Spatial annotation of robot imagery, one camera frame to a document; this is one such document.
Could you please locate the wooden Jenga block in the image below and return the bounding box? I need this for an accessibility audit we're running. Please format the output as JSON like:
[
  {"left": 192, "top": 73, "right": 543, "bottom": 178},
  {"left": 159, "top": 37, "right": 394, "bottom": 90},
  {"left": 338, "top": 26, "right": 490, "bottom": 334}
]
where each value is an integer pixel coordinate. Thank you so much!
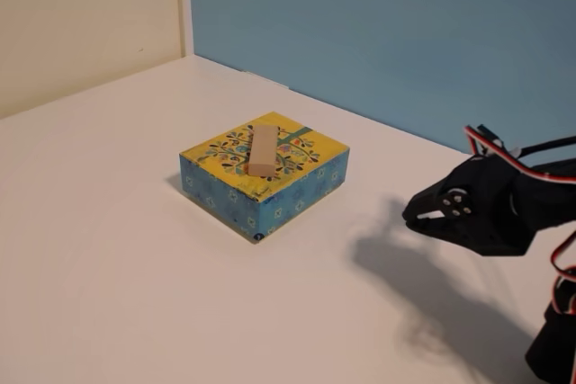
[{"left": 245, "top": 124, "right": 280, "bottom": 178}]

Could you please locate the red white black servo cable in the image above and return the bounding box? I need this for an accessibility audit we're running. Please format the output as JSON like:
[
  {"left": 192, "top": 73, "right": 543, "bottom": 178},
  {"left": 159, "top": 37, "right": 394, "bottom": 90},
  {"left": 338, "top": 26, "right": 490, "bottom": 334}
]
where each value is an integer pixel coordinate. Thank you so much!
[
  {"left": 549, "top": 228, "right": 576, "bottom": 289},
  {"left": 463, "top": 124, "right": 576, "bottom": 185},
  {"left": 553, "top": 276, "right": 576, "bottom": 316}
]

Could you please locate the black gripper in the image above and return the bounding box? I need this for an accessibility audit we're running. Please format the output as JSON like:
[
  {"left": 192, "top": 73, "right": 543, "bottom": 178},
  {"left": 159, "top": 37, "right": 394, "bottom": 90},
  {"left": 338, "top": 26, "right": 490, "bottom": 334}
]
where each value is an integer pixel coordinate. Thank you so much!
[{"left": 400, "top": 156, "right": 539, "bottom": 257}]

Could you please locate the floral yellow and teal box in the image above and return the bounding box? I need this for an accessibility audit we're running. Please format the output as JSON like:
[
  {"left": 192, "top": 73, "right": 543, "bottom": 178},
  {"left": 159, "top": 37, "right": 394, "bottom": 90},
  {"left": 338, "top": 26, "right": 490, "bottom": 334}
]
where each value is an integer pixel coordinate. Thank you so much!
[{"left": 178, "top": 111, "right": 351, "bottom": 245}]

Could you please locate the black camera cable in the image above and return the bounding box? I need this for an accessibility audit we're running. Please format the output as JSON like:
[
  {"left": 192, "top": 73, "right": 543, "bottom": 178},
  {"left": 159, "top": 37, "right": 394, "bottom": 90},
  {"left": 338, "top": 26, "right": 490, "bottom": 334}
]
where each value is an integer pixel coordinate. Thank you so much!
[{"left": 515, "top": 133, "right": 576, "bottom": 158}]

